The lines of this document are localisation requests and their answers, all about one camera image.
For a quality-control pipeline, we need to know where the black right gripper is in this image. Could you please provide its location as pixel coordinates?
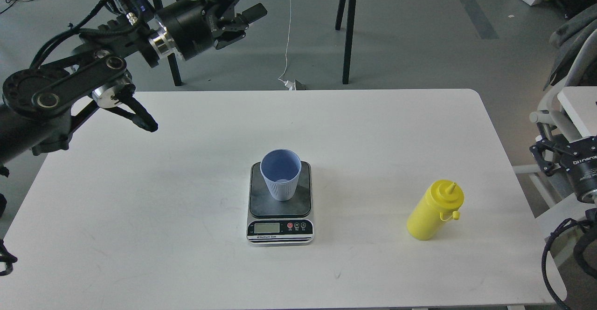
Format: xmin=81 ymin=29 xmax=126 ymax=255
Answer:
xmin=529 ymin=137 xmax=597 ymax=204

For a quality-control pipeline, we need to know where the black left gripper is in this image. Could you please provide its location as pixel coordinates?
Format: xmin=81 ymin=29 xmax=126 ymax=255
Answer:
xmin=156 ymin=0 xmax=267 ymax=60

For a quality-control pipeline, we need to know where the yellow squeeze bottle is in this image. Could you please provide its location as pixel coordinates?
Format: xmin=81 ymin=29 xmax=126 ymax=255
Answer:
xmin=406 ymin=179 xmax=465 ymax=241

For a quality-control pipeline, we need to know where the blue plastic cup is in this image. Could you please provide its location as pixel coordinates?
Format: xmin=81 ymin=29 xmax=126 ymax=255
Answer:
xmin=260 ymin=149 xmax=302 ymax=201

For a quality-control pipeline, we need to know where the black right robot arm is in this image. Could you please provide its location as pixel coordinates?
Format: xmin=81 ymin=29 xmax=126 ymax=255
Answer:
xmin=529 ymin=136 xmax=597 ymax=310

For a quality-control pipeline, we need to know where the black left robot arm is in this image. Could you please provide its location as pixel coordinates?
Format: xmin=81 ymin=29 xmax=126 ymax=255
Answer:
xmin=1 ymin=0 xmax=267 ymax=178

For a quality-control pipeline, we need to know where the digital kitchen scale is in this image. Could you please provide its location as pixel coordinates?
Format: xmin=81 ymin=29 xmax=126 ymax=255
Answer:
xmin=246 ymin=161 xmax=315 ymax=246

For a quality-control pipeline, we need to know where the white power plug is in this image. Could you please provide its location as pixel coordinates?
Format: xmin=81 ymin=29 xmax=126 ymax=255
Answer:
xmin=282 ymin=79 xmax=307 ymax=91

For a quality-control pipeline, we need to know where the grey office chair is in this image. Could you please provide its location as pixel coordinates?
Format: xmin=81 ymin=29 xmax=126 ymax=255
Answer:
xmin=529 ymin=5 xmax=597 ymax=208

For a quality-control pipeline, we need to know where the white hanging cable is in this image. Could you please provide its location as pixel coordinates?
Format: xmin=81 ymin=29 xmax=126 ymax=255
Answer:
xmin=278 ymin=0 xmax=294 ymax=87

